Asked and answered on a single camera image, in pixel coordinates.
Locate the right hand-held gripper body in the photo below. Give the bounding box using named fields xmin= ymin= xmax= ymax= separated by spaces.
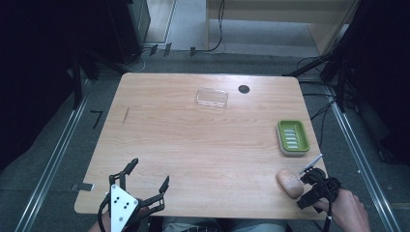
xmin=298 ymin=154 xmax=342 ymax=215

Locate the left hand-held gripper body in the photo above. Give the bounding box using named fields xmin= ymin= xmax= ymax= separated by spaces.
xmin=98 ymin=173 xmax=166 ymax=232

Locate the beige soap bar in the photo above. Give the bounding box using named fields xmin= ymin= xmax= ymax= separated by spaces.
xmin=276 ymin=169 xmax=305 ymax=199

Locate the person's left hand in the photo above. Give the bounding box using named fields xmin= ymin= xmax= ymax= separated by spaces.
xmin=87 ymin=206 xmax=151 ymax=232

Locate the person's right hand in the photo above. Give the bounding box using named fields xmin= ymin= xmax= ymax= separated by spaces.
xmin=312 ymin=188 xmax=372 ymax=232

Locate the green soap dish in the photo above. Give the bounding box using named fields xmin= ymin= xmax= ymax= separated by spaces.
xmin=276 ymin=119 xmax=311 ymax=158

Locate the black stand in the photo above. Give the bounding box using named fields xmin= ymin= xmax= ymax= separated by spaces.
xmin=282 ymin=0 xmax=371 ymax=114
xmin=66 ymin=47 xmax=130 ymax=110

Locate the clear plastic lid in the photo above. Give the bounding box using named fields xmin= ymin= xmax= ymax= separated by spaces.
xmin=194 ymin=87 xmax=229 ymax=110

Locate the black cabinet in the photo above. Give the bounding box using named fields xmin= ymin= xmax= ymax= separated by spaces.
xmin=104 ymin=0 xmax=152 ymax=65

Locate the light wooden furniture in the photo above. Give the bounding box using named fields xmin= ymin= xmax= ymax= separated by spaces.
xmin=204 ymin=0 xmax=361 ymax=56

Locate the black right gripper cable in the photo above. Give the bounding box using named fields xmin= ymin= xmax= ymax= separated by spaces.
xmin=308 ymin=172 xmax=335 ymax=232

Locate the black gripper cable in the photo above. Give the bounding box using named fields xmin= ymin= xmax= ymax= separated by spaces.
xmin=308 ymin=172 xmax=335 ymax=232
xmin=97 ymin=192 xmax=112 ymax=232

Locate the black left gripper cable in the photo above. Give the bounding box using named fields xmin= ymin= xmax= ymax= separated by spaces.
xmin=97 ymin=192 xmax=112 ymax=232

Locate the metal floor rail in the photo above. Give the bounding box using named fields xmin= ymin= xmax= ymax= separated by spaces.
xmin=14 ymin=80 xmax=93 ymax=232
xmin=323 ymin=85 xmax=404 ymax=232

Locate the black floor cable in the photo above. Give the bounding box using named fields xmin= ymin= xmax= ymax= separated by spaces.
xmin=301 ymin=91 xmax=337 ymax=151

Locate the white floor cable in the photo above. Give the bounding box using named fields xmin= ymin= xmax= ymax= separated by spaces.
xmin=124 ymin=46 xmax=153 ymax=73

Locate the hanging black cable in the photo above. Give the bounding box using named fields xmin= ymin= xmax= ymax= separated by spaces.
xmin=192 ymin=0 xmax=226 ymax=54

